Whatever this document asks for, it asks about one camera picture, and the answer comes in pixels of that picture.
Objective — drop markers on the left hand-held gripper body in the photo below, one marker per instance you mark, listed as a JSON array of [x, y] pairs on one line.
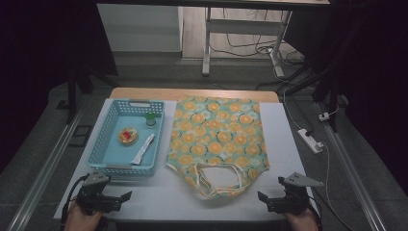
[[93, 192]]

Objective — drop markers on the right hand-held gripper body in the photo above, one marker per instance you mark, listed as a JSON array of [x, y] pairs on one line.
[[293, 195]]

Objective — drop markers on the blue plastic basket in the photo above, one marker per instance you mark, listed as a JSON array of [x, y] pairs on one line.
[[122, 154]]

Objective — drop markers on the orange-print fabric bag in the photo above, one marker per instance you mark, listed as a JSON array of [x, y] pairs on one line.
[[218, 141]]

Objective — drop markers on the small green-capped bottle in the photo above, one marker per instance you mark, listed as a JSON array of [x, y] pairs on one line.
[[150, 120]]

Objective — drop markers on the person's right hand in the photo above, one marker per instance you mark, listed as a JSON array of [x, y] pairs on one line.
[[303, 221]]

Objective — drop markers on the person's left hand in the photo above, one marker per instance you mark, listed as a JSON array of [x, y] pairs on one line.
[[81, 221]]

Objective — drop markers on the white table mat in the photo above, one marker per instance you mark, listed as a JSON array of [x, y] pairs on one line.
[[282, 144]]

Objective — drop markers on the white power strip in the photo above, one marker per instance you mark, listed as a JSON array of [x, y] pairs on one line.
[[310, 140]]

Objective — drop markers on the small white adapter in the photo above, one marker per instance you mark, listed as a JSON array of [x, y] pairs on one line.
[[324, 116]]

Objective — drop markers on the black stand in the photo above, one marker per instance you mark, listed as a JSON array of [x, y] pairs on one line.
[[72, 93], [327, 86]]

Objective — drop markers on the white cabinet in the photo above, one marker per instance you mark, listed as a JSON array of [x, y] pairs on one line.
[[141, 29]]

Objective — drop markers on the metal floor rail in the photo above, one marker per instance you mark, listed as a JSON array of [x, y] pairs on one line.
[[349, 173], [48, 166]]

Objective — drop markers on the black floor bracket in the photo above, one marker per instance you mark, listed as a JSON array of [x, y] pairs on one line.
[[81, 135]]

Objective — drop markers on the white desk frame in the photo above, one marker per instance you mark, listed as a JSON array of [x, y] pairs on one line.
[[239, 27]]

